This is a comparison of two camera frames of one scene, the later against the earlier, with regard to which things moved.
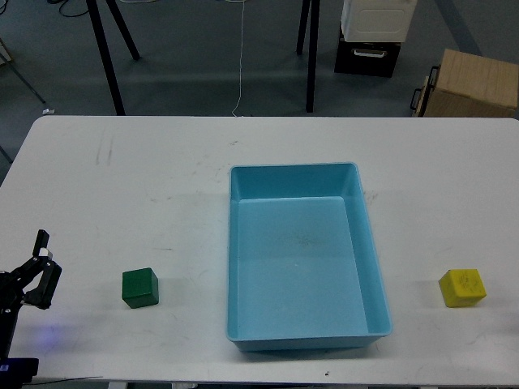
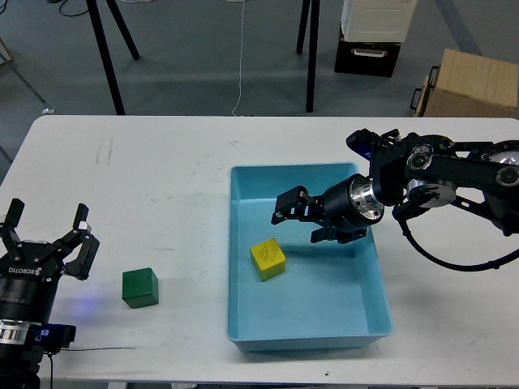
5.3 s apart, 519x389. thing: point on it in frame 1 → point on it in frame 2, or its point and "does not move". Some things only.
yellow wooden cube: x=461 y=288 → x=268 y=259
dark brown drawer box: x=371 y=58 does not move
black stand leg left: x=113 y=80 does not move
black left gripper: x=12 y=284 → x=27 y=288
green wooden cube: x=139 y=288 does not move
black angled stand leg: x=121 y=23 does not move
